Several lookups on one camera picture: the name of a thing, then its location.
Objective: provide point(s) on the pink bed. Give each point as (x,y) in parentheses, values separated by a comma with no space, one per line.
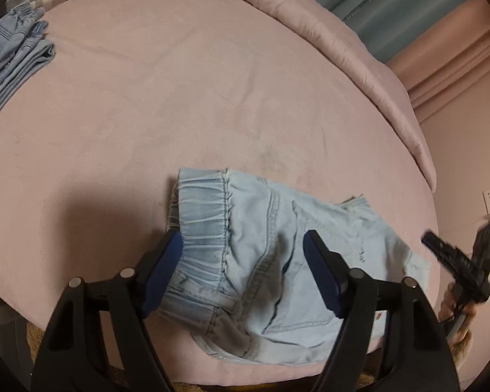
(188,90)

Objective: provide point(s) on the pink curtain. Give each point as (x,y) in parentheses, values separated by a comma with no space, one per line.
(453,65)

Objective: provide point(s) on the pink quilted comforter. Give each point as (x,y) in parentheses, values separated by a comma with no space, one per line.
(294,12)

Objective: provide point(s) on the person's right hand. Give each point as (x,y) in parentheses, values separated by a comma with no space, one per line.
(447,304)

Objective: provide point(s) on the light blue denim pants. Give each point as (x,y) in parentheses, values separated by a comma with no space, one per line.
(261,228)

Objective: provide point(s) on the teal curtain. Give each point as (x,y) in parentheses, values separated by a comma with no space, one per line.
(392,4)

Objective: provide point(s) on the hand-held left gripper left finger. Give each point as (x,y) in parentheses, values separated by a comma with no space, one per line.
(164,277)

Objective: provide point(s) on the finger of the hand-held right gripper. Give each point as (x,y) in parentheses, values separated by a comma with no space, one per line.
(447,253)

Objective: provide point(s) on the folded blue jeans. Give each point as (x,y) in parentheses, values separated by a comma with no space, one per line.
(8,61)

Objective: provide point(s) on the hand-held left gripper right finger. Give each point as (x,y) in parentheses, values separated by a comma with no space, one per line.
(320,270)

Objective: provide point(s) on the brown fuzzy garment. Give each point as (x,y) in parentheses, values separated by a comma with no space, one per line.
(33,335)

